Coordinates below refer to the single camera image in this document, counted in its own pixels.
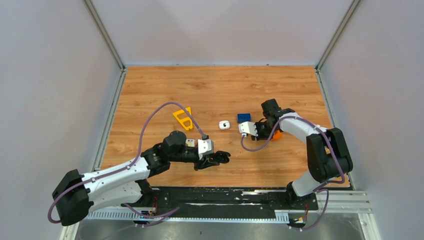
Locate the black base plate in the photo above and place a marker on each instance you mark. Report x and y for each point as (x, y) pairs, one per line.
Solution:
(225, 202)

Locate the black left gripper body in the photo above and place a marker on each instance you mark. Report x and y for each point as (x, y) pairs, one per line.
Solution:
(200, 165)

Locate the white earbud charging case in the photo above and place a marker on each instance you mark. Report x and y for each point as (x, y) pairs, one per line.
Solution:
(224, 125)

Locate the blue toy brick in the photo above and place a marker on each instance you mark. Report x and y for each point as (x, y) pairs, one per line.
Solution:
(243, 117)

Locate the playing card deck box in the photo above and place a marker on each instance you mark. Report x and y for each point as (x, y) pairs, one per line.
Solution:
(190, 142)

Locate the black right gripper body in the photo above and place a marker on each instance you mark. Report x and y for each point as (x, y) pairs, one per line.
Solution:
(264, 130)

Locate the black oval earbud case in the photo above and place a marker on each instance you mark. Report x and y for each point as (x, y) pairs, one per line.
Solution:
(223, 157)

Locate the yellow triangular plastic frame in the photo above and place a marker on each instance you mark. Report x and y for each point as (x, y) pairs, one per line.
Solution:
(183, 118)

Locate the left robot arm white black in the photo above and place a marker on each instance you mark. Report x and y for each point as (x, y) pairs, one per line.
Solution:
(79, 194)

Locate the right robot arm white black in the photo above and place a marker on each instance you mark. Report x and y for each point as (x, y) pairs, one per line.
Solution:
(327, 153)

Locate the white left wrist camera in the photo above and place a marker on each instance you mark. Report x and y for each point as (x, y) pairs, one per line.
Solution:
(205, 148)

